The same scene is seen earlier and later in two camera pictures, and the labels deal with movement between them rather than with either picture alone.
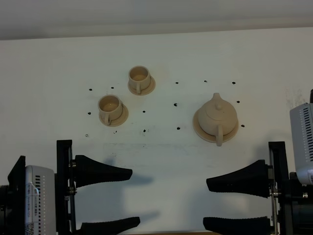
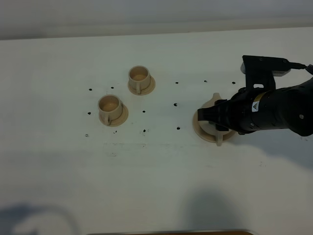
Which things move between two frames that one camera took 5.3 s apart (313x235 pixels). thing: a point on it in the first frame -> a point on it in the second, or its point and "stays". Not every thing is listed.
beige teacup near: (110, 107) stays
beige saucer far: (145, 91) stays
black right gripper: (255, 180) -> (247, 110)
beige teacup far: (139, 78) stays
